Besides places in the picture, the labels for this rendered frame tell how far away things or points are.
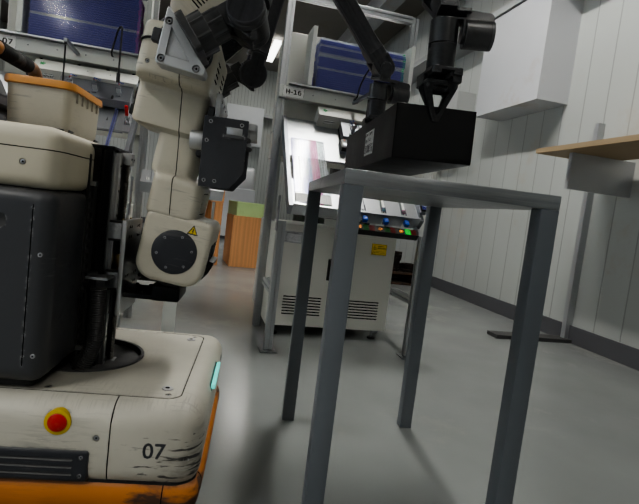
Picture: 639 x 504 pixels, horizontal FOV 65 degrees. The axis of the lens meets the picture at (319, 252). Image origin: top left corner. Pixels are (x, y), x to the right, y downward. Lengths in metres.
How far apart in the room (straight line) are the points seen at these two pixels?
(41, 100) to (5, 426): 0.69
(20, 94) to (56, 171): 0.26
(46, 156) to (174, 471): 0.68
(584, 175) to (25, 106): 3.01
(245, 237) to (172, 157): 4.18
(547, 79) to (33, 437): 3.93
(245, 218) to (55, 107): 4.22
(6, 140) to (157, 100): 0.33
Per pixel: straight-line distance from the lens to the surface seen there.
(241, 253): 5.41
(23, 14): 3.04
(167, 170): 1.26
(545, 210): 1.12
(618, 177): 3.66
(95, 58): 2.95
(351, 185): 0.97
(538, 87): 4.25
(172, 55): 1.12
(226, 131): 1.19
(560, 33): 4.43
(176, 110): 1.26
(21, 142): 1.13
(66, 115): 1.29
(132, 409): 1.13
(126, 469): 1.16
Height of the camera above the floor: 0.71
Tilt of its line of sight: 5 degrees down
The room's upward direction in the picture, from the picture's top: 7 degrees clockwise
